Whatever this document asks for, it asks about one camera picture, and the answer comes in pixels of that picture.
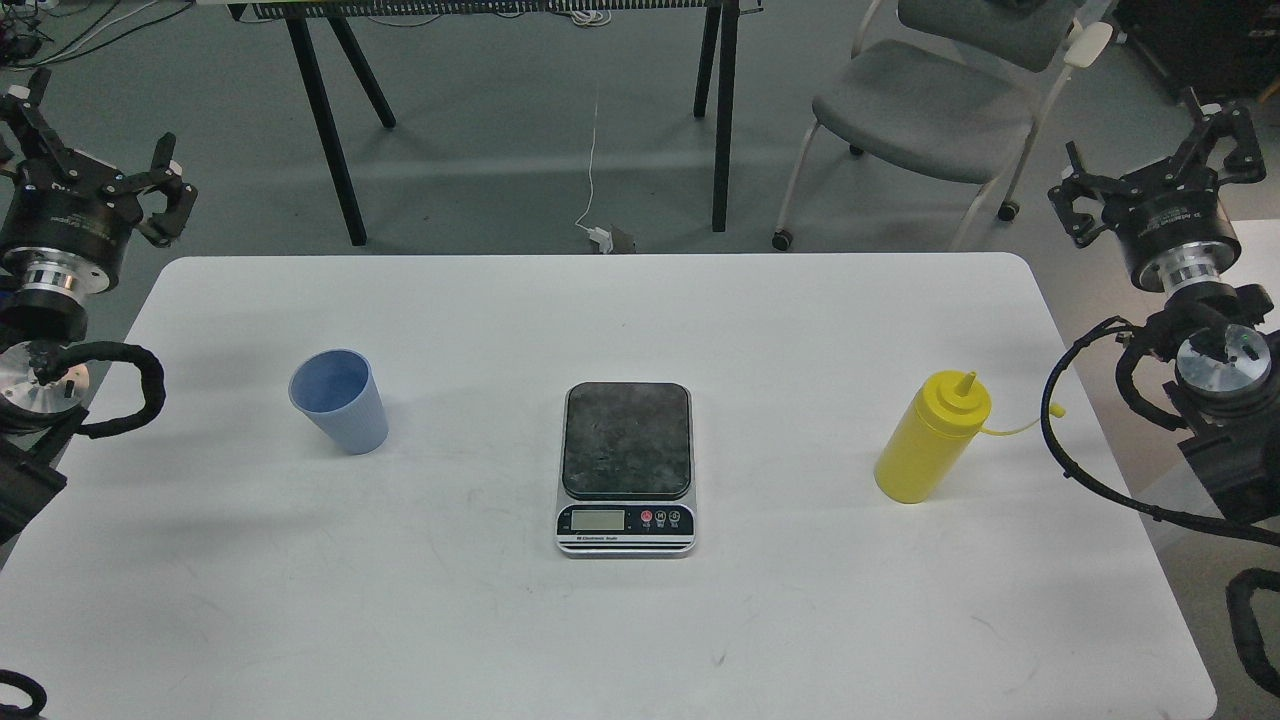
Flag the white side table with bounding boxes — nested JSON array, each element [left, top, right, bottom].
[[1222, 219, 1279, 307]]

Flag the black legged background table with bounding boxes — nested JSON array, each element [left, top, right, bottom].
[[201, 1, 762, 249]]

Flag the white cable with charger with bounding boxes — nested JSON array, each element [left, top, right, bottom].
[[575, 85, 637, 254]]

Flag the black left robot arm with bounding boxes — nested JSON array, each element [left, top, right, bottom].
[[1, 69, 198, 543]]

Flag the cables on floor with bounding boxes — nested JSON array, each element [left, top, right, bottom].
[[0, 0, 196, 69]]

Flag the light blue ribbed plastic cup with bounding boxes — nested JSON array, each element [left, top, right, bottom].
[[288, 348, 389, 455]]

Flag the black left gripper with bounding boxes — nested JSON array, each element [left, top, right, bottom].
[[0, 68, 198, 293]]

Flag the grey office chair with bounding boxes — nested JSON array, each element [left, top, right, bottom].
[[771, 1, 1114, 251]]

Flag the yellow squeeze bottle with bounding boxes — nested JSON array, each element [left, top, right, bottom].
[[874, 370, 1039, 505]]

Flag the digital kitchen scale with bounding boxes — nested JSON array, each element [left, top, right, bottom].
[[554, 380, 698, 559]]

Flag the black cabinet in corner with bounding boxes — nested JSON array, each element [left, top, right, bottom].
[[1110, 1, 1279, 102]]

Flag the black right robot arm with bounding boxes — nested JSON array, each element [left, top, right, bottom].
[[1037, 88, 1279, 546]]

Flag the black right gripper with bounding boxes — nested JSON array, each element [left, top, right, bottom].
[[1048, 87, 1267, 293]]

